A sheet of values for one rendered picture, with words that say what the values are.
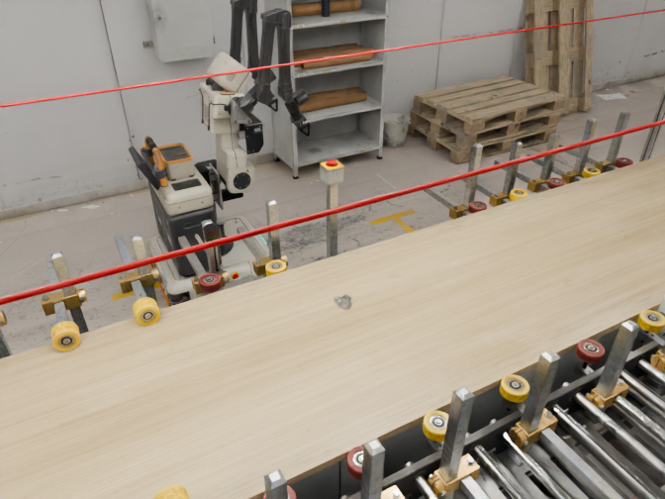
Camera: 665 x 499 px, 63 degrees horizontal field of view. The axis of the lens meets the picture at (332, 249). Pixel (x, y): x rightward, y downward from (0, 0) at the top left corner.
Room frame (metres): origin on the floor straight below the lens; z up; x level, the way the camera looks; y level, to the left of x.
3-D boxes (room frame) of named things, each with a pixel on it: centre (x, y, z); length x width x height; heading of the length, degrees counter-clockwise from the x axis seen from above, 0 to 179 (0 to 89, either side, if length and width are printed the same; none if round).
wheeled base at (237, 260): (2.76, 0.75, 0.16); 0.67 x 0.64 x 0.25; 118
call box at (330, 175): (1.92, 0.00, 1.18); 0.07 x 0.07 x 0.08; 28
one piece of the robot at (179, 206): (2.72, 0.83, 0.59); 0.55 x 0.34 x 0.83; 28
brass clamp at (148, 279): (1.55, 0.69, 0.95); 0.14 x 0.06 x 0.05; 118
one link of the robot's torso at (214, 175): (2.90, 0.63, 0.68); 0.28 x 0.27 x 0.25; 28
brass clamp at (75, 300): (1.44, 0.91, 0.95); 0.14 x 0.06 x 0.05; 118
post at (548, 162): (2.51, -1.09, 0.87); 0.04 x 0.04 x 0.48; 28
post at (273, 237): (1.80, 0.23, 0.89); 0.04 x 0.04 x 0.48; 28
